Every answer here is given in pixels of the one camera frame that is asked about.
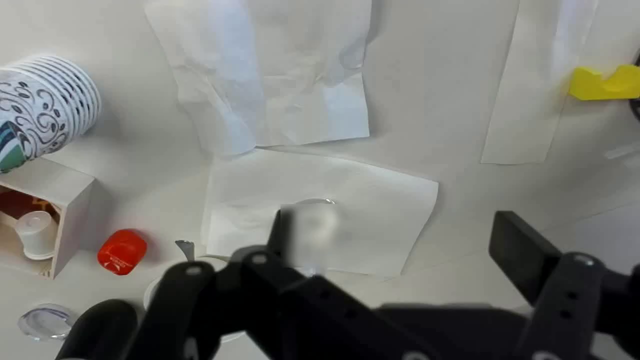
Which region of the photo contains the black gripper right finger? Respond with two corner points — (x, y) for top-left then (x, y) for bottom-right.
(489, 209), (561, 303)

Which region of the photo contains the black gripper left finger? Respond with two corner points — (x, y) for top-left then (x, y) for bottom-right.
(234, 208), (294, 263)

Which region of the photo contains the yellow block object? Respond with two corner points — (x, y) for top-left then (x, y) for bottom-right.
(568, 64), (640, 101)

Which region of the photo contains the brown cardboard box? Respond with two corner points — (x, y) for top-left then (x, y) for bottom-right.
(0, 158), (94, 277)

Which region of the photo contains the white creamer cup in box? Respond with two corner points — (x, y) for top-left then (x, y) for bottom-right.
(15, 209), (57, 259)

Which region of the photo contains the clear glass bottle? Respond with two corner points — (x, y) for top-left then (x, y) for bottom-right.
(294, 198), (339, 275)

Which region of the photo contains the flat white paper towel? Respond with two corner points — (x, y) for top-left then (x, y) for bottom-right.
(203, 149), (439, 275)

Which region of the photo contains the crumpled white paper towel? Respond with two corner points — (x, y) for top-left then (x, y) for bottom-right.
(145, 0), (373, 155)

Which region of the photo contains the folded white paper towel strip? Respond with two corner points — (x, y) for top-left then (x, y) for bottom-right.
(482, 0), (600, 165)

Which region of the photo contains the clear round plastic lid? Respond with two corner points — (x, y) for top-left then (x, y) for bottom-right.
(19, 303), (77, 339)

